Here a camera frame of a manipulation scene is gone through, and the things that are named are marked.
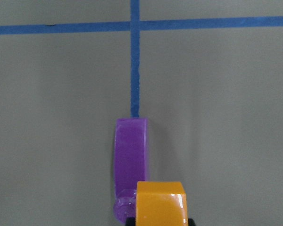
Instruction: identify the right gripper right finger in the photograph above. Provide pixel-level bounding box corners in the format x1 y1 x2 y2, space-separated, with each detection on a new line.
188 218 195 226

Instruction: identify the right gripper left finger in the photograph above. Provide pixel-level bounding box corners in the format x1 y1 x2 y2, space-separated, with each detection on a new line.
125 218 135 226

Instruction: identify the orange trapezoid block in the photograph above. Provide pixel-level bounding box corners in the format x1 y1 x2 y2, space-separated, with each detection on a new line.
135 181 189 226

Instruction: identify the purple trapezoid block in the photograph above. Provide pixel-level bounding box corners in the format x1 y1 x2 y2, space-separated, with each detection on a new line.
113 118 149 224

